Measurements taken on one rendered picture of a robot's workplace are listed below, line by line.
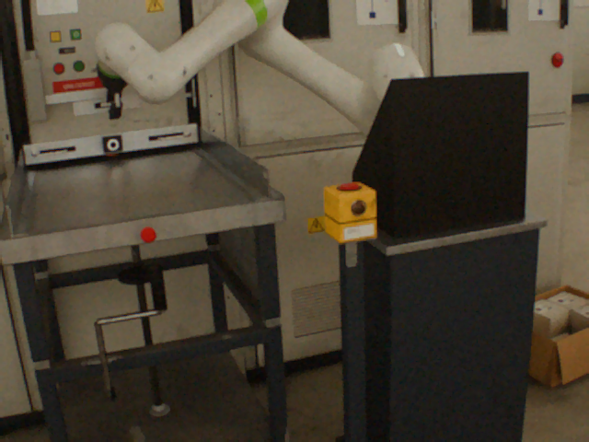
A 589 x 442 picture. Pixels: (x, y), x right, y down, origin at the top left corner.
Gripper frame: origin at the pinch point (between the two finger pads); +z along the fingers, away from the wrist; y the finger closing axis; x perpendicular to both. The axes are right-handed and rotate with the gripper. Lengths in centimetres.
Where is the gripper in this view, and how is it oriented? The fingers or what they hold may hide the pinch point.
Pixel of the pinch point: (113, 105)
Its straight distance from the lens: 194.5
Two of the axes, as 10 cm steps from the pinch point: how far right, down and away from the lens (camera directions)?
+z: -2.7, 2.5, 9.3
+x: 9.4, -1.5, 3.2
